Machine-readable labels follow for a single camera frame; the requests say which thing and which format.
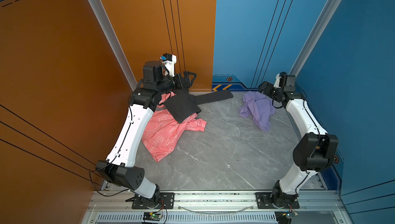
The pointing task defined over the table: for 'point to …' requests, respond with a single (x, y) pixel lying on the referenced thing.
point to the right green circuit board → (285, 217)
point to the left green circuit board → (151, 216)
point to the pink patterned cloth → (163, 133)
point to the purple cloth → (257, 106)
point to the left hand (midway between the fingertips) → (190, 74)
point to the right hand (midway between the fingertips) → (264, 88)
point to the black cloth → (183, 104)
